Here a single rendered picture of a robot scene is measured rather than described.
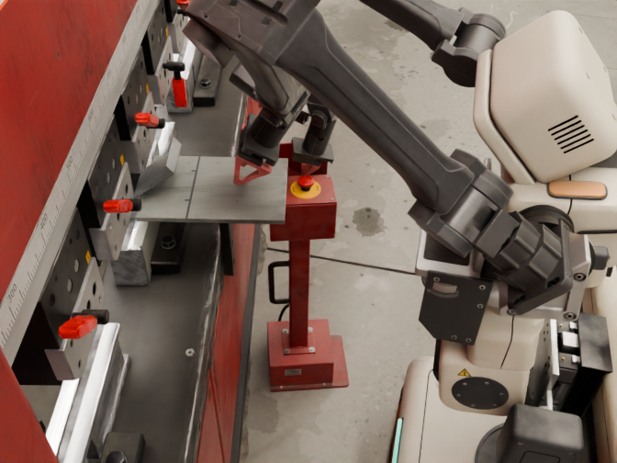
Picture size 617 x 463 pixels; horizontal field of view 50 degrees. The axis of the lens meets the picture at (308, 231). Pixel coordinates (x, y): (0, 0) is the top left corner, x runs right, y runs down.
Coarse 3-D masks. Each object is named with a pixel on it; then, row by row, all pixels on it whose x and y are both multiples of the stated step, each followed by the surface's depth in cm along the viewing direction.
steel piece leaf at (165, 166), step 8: (176, 144) 121; (168, 152) 123; (176, 152) 119; (160, 160) 124; (168, 160) 116; (176, 160) 118; (152, 168) 123; (160, 168) 121; (168, 168) 115; (144, 176) 123; (152, 176) 121; (160, 176) 119; (168, 176) 117; (144, 184) 121; (152, 184) 119; (136, 192) 121; (144, 192) 119
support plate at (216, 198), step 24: (192, 168) 127; (216, 168) 127; (168, 192) 122; (216, 192) 122; (240, 192) 122; (264, 192) 122; (144, 216) 117; (168, 216) 117; (192, 216) 117; (216, 216) 117; (240, 216) 117; (264, 216) 117
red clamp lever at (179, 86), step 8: (168, 64) 122; (176, 64) 122; (184, 64) 123; (176, 72) 124; (176, 80) 125; (184, 80) 125; (176, 88) 126; (184, 88) 126; (176, 96) 127; (184, 96) 127; (176, 104) 128; (184, 104) 128
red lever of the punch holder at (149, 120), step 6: (138, 114) 99; (144, 114) 99; (150, 114) 100; (138, 120) 99; (144, 120) 99; (150, 120) 99; (156, 120) 103; (162, 120) 106; (144, 126) 103; (150, 126) 103; (156, 126) 107; (162, 126) 107
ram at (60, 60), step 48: (48, 0) 70; (96, 0) 86; (0, 48) 60; (48, 48) 70; (96, 48) 86; (0, 96) 60; (48, 96) 71; (0, 144) 60; (48, 144) 71; (96, 144) 87; (0, 192) 60; (48, 192) 71; (0, 240) 60; (0, 288) 61
